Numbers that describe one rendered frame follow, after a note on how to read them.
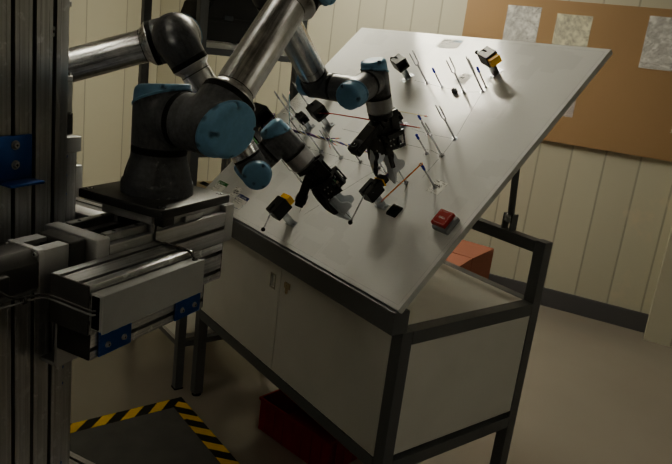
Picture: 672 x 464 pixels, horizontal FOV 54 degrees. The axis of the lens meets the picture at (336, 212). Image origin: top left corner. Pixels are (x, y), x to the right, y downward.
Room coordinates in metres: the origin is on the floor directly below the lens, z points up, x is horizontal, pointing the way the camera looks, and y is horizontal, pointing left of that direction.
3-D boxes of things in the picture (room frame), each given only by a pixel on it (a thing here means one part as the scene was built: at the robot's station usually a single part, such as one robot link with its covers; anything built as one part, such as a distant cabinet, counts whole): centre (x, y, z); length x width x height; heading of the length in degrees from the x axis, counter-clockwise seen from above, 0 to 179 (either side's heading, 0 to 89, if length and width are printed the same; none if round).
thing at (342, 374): (1.85, -0.02, 0.60); 0.55 x 0.03 x 0.39; 39
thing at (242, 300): (2.28, 0.32, 0.60); 0.55 x 0.02 x 0.39; 39
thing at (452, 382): (2.25, -0.08, 0.60); 1.17 x 0.58 x 0.40; 39
